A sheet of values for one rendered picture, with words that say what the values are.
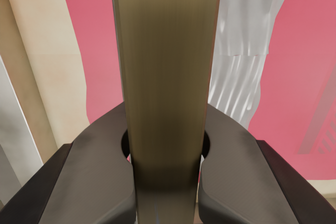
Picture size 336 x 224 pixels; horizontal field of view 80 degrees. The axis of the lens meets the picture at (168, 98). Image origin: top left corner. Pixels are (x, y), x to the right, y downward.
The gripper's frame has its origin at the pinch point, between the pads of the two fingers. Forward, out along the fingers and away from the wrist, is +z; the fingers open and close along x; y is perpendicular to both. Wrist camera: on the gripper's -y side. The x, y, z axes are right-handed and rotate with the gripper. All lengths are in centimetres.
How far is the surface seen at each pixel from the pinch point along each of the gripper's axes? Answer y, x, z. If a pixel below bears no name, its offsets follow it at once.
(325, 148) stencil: 13.8, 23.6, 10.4
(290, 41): -1.5, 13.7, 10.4
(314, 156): 15.4, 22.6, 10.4
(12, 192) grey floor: 146, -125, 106
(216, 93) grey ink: 4.4, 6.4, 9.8
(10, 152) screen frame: 10.0, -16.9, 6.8
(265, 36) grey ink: -2.1, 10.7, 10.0
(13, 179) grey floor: 130, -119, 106
